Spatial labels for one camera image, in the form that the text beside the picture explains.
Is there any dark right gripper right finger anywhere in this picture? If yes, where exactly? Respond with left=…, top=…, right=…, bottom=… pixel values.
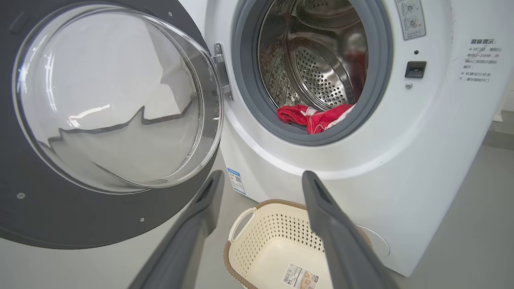
left=302, top=171, right=398, bottom=289

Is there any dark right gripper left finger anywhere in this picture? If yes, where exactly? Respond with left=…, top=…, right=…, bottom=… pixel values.
left=128, top=170, right=224, bottom=289

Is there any red and white garment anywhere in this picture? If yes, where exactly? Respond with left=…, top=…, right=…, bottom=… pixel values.
left=277, top=105, right=310, bottom=125
left=307, top=104, right=356, bottom=134

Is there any washing machine door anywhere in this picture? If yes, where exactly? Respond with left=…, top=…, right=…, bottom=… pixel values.
left=0, top=0, right=224, bottom=250

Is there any white printed instruction label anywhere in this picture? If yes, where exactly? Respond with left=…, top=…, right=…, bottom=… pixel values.
left=282, top=264, right=320, bottom=289

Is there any cream perforated basket brown rim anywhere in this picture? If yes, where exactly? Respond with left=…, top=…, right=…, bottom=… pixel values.
left=224, top=199, right=372, bottom=289

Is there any white front-load washing machine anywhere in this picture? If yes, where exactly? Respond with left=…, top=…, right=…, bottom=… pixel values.
left=179, top=0, right=514, bottom=277

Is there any steel perforated washer drum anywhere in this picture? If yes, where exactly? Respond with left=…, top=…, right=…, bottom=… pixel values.
left=258, top=0, right=369, bottom=113

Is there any metal door hinge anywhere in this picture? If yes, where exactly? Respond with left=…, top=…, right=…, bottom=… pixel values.
left=213, top=43, right=234, bottom=101

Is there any black door latch socket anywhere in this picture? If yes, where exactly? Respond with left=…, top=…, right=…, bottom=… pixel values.
left=405, top=61, right=427, bottom=79

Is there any round white filter cover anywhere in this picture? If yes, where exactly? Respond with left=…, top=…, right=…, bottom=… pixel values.
left=355, top=225, right=390, bottom=269

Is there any blue energy label sticker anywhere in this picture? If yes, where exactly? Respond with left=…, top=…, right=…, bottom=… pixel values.
left=227, top=167, right=246, bottom=196

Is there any black printed text notice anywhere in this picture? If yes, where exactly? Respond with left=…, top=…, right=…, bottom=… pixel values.
left=460, top=38, right=502, bottom=83

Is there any grey warning sticker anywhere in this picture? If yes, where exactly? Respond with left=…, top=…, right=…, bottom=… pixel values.
left=395, top=0, right=427, bottom=41

